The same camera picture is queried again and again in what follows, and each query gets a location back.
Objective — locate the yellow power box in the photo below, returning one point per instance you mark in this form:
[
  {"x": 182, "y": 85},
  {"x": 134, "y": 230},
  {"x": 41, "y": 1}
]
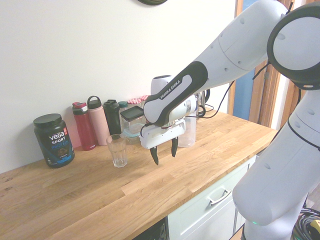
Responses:
[{"x": 315, "y": 230}]

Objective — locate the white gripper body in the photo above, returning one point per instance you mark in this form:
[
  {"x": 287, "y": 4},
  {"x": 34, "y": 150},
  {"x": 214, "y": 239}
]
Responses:
[{"x": 160, "y": 137}]

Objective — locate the black Vega protein tub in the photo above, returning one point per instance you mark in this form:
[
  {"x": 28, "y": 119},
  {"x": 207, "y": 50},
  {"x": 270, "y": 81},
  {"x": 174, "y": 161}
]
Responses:
[{"x": 53, "y": 142}]

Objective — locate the dark red water bottle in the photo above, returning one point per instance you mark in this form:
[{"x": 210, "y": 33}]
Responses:
[{"x": 83, "y": 127}]

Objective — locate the glass container with black lid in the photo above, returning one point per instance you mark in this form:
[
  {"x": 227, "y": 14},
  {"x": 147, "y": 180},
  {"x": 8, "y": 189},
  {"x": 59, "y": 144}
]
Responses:
[{"x": 132, "y": 117}]

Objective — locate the blue door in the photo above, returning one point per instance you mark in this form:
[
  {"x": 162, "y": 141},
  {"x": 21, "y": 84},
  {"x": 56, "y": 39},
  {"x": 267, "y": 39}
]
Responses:
[{"x": 243, "y": 97}]

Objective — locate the pale green cabinet drawer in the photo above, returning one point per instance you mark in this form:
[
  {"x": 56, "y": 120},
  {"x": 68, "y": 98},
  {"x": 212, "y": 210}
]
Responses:
[{"x": 200, "y": 220}]

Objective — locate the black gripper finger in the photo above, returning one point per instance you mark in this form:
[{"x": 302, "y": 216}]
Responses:
[
  {"x": 155, "y": 155},
  {"x": 174, "y": 147}
]

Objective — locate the clear bottle with teal lid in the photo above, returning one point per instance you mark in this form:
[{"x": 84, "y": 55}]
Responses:
[{"x": 123, "y": 105}]

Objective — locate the dark under-counter appliance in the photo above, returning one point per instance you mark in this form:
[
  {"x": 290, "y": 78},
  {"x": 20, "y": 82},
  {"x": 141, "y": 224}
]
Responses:
[{"x": 155, "y": 231}]

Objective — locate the jar with red gingham lid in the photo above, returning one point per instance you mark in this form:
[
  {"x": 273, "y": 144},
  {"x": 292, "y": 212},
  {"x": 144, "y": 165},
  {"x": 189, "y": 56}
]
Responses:
[
  {"x": 133, "y": 101},
  {"x": 144, "y": 97}
]

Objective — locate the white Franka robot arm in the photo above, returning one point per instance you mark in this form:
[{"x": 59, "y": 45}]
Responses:
[{"x": 237, "y": 50}]

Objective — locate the clear drinking glass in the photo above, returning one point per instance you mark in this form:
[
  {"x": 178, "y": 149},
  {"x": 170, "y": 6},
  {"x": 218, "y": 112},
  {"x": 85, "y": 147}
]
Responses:
[{"x": 117, "y": 152}]

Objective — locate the glass container with teal lid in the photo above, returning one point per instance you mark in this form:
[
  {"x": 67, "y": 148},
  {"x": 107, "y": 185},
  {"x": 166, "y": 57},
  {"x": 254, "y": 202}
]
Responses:
[{"x": 131, "y": 137}]

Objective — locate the black shaker bottle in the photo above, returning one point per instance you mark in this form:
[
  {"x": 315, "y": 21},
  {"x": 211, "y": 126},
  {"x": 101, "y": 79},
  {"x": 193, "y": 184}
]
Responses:
[{"x": 112, "y": 117}]

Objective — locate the glass electric kettle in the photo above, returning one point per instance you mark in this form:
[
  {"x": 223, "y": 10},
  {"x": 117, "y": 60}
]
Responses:
[{"x": 202, "y": 98}]

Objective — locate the wooden door frame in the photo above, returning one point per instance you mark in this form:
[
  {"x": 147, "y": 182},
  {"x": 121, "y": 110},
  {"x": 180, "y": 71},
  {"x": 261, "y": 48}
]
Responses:
[{"x": 271, "y": 100}]

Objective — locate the black round wall clock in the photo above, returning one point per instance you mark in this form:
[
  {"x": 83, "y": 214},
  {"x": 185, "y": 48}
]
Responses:
[{"x": 152, "y": 2}]

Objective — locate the pink water bottle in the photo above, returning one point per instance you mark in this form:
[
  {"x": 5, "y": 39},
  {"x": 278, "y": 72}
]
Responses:
[{"x": 98, "y": 122}]

